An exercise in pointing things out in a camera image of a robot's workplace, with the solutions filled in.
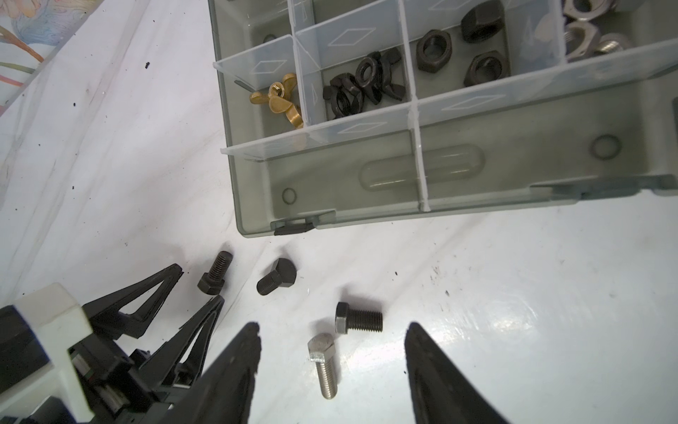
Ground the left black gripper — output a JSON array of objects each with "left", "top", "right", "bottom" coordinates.
[{"left": 0, "top": 263, "right": 226, "bottom": 424}]

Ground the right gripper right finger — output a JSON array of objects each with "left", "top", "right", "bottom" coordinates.
[{"left": 404, "top": 323, "right": 507, "bottom": 423}]

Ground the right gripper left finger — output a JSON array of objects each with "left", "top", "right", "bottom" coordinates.
[{"left": 160, "top": 322, "right": 261, "bottom": 424}]

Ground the black bolt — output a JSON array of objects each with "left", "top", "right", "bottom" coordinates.
[
  {"left": 197, "top": 251, "right": 233, "bottom": 296},
  {"left": 256, "top": 258, "right": 298, "bottom": 296},
  {"left": 335, "top": 301, "right": 383, "bottom": 334}
]

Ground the silver bolt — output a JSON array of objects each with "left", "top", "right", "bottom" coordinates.
[{"left": 307, "top": 333, "right": 338, "bottom": 399}]

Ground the brass wing nut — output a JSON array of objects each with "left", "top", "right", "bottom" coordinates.
[{"left": 249, "top": 73, "right": 304, "bottom": 129}]

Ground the black wing nut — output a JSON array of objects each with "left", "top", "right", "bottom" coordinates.
[
  {"left": 322, "top": 72, "right": 365, "bottom": 119},
  {"left": 355, "top": 48, "right": 406, "bottom": 105}
]

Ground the black wing screw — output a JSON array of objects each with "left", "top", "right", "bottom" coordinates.
[{"left": 460, "top": 0, "right": 505, "bottom": 43}]

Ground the silver nut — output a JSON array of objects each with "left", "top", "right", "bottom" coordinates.
[
  {"left": 594, "top": 33, "right": 634, "bottom": 56},
  {"left": 564, "top": 21, "right": 601, "bottom": 63},
  {"left": 563, "top": 0, "right": 615, "bottom": 21}
]

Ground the black hex nut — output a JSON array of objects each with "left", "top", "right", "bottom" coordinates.
[
  {"left": 464, "top": 51, "right": 510, "bottom": 88},
  {"left": 416, "top": 29, "right": 453, "bottom": 73}
]

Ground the grey plastic organizer box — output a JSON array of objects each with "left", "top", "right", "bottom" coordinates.
[{"left": 208, "top": 1, "right": 677, "bottom": 237}]

